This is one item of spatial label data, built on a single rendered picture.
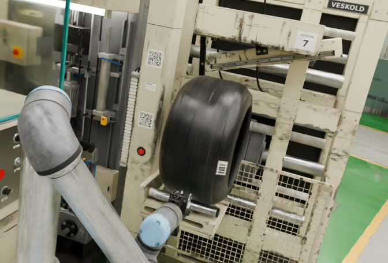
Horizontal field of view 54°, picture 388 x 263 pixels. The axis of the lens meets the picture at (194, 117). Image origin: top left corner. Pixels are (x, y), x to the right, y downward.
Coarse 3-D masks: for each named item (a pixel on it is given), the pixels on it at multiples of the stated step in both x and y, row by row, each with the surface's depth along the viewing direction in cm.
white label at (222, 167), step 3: (219, 162) 150; (222, 162) 150; (225, 162) 150; (219, 165) 150; (222, 165) 150; (225, 165) 150; (219, 168) 150; (222, 168) 151; (225, 168) 151; (216, 171) 151; (219, 171) 151; (222, 171) 151; (225, 171) 151; (216, 174) 151; (219, 174) 151; (222, 174) 151; (225, 174) 152
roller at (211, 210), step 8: (152, 192) 176; (160, 192) 175; (168, 192) 176; (168, 200) 174; (192, 200) 173; (192, 208) 171; (200, 208) 170; (208, 208) 169; (216, 208) 169; (216, 216) 168
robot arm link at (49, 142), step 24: (24, 120) 85; (48, 120) 85; (24, 144) 84; (48, 144) 83; (72, 144) 86; (48, 168) 84; (72, 168) 87; (72, 192) 89; (96, 192) 93; (96, 216) 93; (96, 240) 97; (120, 240) 99
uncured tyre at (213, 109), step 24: (192, 96) 157; (216, 96) 157; (240, 96) 160; (168, 120) 158; (192, 120) 152; (216, 120) 151; (240, 120) 156; (168, 144) 154; (192, 144) 151; (216, 144) 149; (240, 144) 195; (168, 168) 157; (192, 168) 153; (216, 168) 151; (192, 192) 161; (216, 192) 158
